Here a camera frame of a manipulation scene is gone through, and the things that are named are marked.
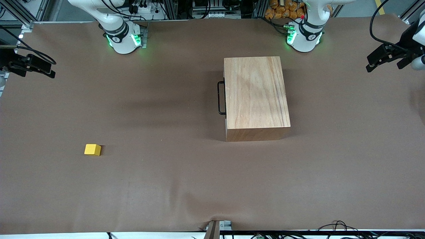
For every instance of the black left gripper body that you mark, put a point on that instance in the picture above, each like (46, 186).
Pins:
(404, 43)

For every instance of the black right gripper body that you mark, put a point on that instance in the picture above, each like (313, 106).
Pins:
(9, 61)

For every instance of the yellow wooden block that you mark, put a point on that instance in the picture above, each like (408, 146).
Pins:
(92, 149)

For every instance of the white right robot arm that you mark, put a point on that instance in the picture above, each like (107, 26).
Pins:
(119, 36)

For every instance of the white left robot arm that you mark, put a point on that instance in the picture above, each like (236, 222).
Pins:
(307, 35)

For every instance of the wooden drawer cabinet box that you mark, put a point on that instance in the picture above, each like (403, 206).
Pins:
(255, 96)

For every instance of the pile of orange objects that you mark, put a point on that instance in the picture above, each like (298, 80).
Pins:
(285, 9)

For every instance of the white power strip with plugs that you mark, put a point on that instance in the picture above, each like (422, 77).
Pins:
(146, 9)

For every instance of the brown paper table cover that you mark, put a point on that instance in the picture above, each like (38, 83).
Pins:
(166, 186)

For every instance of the long white power strip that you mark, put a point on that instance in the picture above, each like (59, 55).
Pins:
(211, 15)

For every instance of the aluminium frame profile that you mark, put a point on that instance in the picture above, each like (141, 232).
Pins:
(413, 13)
(20, 15)

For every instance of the metal table edge bracket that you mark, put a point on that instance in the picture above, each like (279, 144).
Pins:
(217, 229)

